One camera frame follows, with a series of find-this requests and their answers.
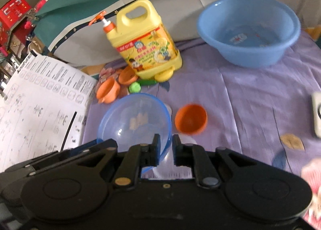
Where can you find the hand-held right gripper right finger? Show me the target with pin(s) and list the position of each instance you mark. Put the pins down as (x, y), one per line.
(200, 164)

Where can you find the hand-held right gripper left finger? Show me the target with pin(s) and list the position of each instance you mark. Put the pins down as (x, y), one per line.
(135, 164)

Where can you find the clear plastic bowl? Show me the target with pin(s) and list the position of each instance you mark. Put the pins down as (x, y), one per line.
(167, 166)

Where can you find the dark green small object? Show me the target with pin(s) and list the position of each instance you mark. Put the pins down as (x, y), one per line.
(148, 82)

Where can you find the purple floral printed bedsheet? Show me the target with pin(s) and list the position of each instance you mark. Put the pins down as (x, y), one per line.
(245, 99)

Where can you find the small green round toy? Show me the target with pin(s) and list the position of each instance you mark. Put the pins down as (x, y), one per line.
(134, 87)

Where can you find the printed instruction sheet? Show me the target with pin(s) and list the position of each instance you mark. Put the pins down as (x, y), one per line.
(37, 109)

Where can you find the large blue plastic basin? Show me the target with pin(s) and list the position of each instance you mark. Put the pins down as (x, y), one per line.
(250, 44)

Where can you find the small orange bowl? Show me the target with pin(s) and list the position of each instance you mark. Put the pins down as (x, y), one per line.
(190, 119)

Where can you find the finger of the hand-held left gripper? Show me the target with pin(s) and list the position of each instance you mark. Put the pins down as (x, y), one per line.
(62, 157)

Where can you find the small blue translucent bowl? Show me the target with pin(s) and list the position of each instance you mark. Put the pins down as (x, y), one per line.
(130, 122)

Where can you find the red box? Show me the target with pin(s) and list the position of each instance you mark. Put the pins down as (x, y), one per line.
(15, 12)

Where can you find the yellow detergent pump bottle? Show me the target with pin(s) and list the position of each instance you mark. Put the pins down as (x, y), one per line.
(145, 44)

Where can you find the white rectangular device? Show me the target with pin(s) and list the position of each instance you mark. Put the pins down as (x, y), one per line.
(316, 114)

